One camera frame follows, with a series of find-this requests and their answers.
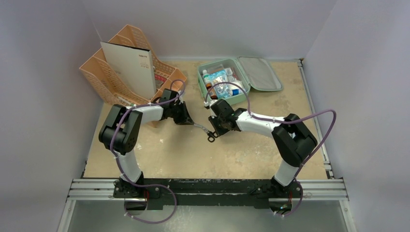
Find blue capped white bottle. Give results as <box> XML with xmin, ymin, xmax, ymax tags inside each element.
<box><xmin>228</xmin><ymin>88</ymin><xmax>243</xmax><ymax>97</ymax></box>

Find brown medicine bottle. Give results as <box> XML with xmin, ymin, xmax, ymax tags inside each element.
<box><xmin>205</xmin><ymin>82</ymin><xmax>218</xmax><ymax>100</ymax></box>

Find black handled scissors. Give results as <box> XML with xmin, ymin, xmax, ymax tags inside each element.
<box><xmin>194</xmin><ymin>123</ymin><xmax>218</xmax><ymax>143</ymax></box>

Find mint green case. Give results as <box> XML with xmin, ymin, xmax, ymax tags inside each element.
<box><xmin>197</xmin><ymin>57</ymin><xmax>283</xmax><ymax>105</ymax></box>

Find clear bag of pads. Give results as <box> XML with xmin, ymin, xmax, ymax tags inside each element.
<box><xmin>224</xmin><ymin>68</ymin><xmax>238</xmax><ymax>82</ymax></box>

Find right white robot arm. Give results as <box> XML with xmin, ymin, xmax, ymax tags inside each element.
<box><xmin>205</xmin><ymin>99</ymin><xmax>318</xmax><ymax>197</ymax></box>

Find blue gauze packet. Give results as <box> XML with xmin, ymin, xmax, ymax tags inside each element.
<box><xmin>209</xmin><ymin>71</ymin><xmax>231</xmax><ymax>99</ymax></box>

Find white booklet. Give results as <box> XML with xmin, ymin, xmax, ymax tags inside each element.
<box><xmin>100</xmin><ymin>42</ymin><xmax>157</xmax><ymax>99</ymax></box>

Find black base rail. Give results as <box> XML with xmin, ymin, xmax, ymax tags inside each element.
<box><xmin>113</xmin><ymin>178</ymin><xmax>302</xmax><ymax>213</ymax></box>

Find small white bottle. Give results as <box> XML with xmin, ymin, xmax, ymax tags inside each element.
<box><xmin>202</xmin><ymin>70</ymin><xmax>211</xmax><ymax>85</ymax></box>

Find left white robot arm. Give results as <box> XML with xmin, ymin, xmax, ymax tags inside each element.
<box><xmin>99</xmin><ymin>89</ymin><xmax>194</xmax><ymax>198</ymax></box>

